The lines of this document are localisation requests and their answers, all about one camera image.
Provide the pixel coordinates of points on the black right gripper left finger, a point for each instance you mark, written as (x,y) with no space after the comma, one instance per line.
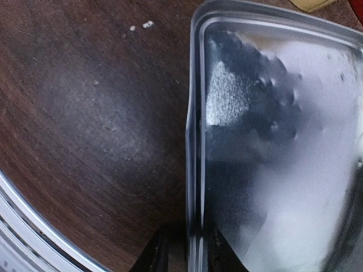
(154,257)

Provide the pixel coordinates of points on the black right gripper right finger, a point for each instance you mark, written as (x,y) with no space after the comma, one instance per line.
(221,256)

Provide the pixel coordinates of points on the bear print tin lid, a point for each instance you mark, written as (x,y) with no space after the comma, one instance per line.
(274,138)

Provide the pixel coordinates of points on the beige tin box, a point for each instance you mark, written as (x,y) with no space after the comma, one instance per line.
(311,5)

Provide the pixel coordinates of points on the metal front rail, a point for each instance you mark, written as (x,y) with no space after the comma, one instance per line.
(30,243)

